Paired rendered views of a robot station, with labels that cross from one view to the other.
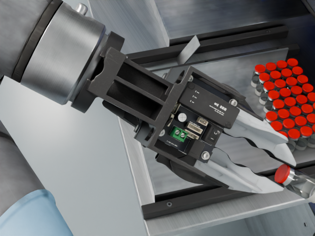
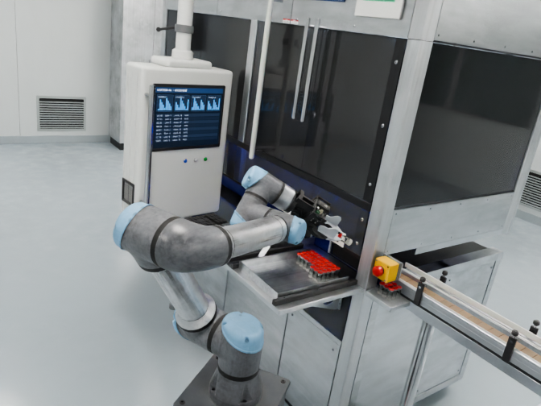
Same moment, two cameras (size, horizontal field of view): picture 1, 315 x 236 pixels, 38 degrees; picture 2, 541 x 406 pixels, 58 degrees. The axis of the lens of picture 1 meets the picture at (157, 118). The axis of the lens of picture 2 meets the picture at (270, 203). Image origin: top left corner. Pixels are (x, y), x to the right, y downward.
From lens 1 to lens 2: 1.21 m
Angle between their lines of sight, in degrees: 38
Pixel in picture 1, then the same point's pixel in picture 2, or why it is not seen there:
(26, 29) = (281, 185)
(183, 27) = not seen: hidden behind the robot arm
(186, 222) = (292, 305)
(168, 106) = (315, 204)
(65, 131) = (131, 373)
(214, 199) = (301, 296)
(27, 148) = (103, 388)
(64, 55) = (290, 192)
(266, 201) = (322, 296)
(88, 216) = not seen: outside the picture
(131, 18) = not seen: hidden behind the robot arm
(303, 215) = (330, 345)
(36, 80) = (282, 198)
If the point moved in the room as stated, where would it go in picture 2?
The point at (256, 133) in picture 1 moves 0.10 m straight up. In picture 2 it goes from (331, 222) to (336, 192)
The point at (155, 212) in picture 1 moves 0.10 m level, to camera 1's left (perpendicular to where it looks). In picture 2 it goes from (279, 300) to (252, 303)
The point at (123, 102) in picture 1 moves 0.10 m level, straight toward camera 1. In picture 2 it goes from (303, 205) to (320, 218)
